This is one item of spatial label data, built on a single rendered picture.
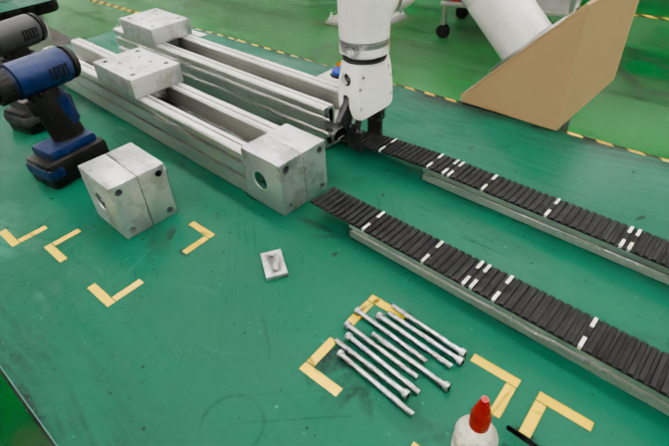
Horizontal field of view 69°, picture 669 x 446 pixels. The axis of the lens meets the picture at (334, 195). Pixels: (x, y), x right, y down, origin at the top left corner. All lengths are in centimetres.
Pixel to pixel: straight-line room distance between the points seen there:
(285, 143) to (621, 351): 52
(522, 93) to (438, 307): 54
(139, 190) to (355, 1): 43
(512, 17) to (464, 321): 69
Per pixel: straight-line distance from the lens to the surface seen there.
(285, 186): 74
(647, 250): 75
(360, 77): 81
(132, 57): 115
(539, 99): 103
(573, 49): 98
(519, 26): 112
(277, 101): 99
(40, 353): 70
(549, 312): 62
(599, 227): 76
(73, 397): 64
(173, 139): 98
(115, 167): 80
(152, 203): 80
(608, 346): 61
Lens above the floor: 126
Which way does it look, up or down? 37 degrees down
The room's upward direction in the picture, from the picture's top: 3 degrees counter-clockwise
